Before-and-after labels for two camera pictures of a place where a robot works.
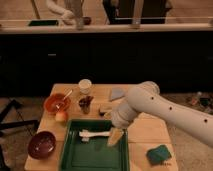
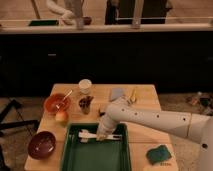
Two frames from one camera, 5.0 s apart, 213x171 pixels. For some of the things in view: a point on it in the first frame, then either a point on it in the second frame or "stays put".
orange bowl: [58, 102] stays put
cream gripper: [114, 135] -> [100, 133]
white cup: [85, 86] stays put
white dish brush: [85, 134] stays put
